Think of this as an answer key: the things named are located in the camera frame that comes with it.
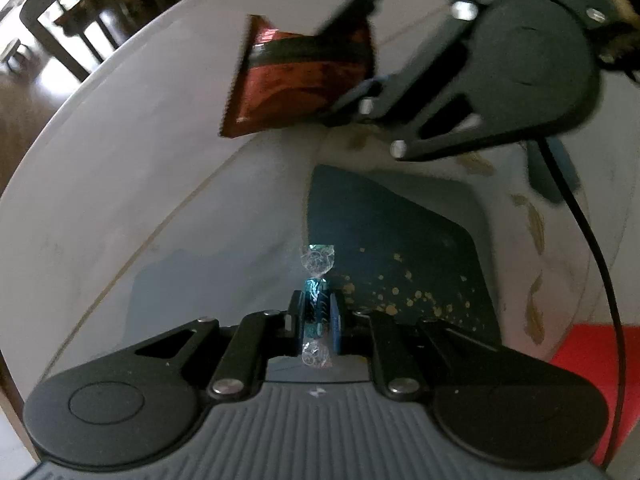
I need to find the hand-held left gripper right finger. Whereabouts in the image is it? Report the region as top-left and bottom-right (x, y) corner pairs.
(327, 295), (501, 403)

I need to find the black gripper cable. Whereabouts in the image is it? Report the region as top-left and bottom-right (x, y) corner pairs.
(537, 135), (628, 468)

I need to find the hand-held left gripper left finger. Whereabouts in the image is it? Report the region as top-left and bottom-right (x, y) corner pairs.
(135, 292), (306, 402)

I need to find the wooden slatted chair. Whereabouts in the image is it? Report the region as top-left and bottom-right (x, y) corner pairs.
(20, 0), (236, 81)

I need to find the dark red foil snack packet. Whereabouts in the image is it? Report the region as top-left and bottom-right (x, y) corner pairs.
(218, 14), (377, 138)

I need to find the blue foil candy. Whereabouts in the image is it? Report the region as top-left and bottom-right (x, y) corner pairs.
(299, 242), (335, 371)

